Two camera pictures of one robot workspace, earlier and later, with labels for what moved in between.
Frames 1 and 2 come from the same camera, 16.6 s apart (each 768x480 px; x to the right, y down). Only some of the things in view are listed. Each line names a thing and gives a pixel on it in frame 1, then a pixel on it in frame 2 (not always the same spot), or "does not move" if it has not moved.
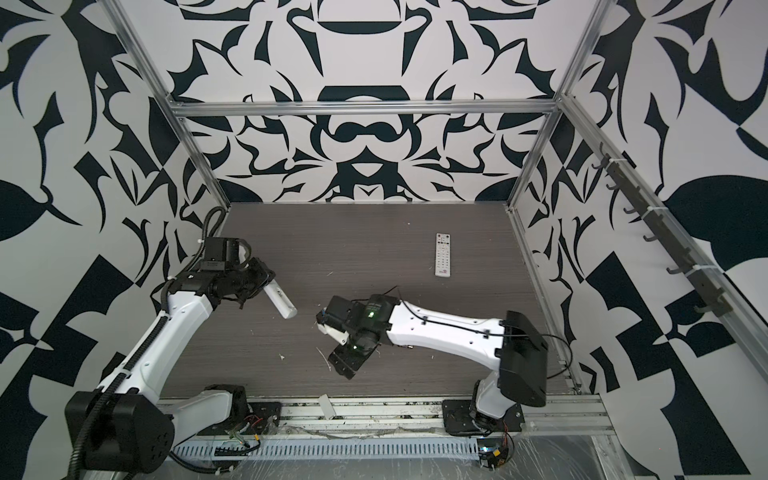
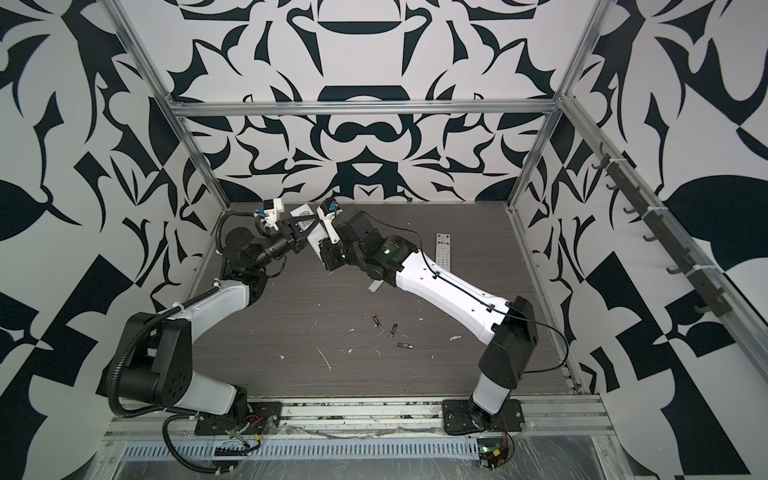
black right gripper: (339, 365) to (328, 248)
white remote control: (282, 303) to (315, 238)
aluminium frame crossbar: (368, 108) does not move
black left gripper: (264, 274) to (294, 243)
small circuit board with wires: (495, 452) does not move
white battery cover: (326, 407) to (375, 285)
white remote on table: (443, 255) does not move
